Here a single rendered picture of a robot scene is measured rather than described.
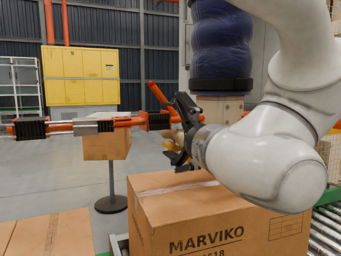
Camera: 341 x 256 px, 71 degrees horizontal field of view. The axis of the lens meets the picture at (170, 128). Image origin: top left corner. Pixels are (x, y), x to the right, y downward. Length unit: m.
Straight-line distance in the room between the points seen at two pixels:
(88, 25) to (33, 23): 2.07
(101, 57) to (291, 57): 7.81
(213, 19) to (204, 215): 0.59
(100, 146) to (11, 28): 9.61
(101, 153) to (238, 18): 1.87
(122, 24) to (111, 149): 9.69
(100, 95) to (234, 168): 7.76
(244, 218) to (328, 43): 0.61
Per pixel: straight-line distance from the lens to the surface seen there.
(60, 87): 8.00
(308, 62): 0.35
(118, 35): 11.61
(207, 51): 0.81
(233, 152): 0.33
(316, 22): 0.32
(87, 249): 1.35
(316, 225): 1.68
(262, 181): 0.30
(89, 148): 2.39
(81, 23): 11.54
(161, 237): 0.73
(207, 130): 0.42
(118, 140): 2.32
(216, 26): 0.80
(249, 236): 0.89
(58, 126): 0.71
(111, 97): 8.06
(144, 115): 0.74
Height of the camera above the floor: 1.32
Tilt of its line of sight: 10 degrees down
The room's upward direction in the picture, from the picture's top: straight up
